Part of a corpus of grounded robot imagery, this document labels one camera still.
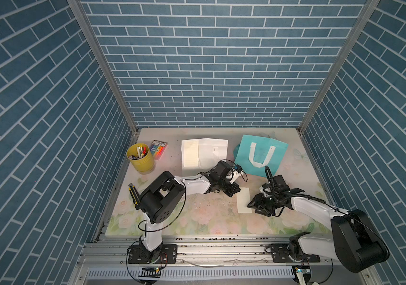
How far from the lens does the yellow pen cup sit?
91 cm

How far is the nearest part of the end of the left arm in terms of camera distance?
0.72 metres

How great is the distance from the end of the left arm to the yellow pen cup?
1.18 feet
